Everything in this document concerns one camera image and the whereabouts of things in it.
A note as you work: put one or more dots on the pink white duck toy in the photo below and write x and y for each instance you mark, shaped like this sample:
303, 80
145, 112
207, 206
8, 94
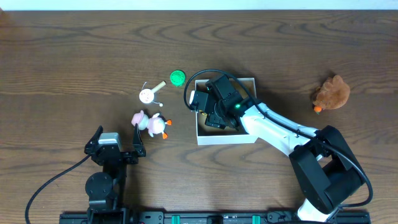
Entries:
155, 124

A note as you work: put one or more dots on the brown plush toy with carrot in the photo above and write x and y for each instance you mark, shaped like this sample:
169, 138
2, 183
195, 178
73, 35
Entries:
333, 94

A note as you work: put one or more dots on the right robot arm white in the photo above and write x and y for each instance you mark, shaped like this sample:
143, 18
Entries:
325, 167

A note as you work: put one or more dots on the white cardboard box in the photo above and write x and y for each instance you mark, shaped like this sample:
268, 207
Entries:
213, 136

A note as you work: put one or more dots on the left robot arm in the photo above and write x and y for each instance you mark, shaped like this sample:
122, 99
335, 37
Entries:
106, 188

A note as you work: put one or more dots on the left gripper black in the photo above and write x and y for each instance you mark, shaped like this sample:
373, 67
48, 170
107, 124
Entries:
115, 154

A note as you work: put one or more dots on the small white rattle drum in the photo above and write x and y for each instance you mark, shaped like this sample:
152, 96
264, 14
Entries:
147, 95

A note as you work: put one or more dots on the grey yellow toy truck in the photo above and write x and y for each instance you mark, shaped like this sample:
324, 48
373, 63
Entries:
203, 113

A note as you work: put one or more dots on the green round lid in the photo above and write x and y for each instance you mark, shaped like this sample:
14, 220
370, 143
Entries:
177, 77

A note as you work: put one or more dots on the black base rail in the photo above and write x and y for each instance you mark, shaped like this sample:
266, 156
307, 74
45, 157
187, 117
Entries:
157, 217

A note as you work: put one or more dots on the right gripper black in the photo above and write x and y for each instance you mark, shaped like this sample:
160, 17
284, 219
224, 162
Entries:
200, 101

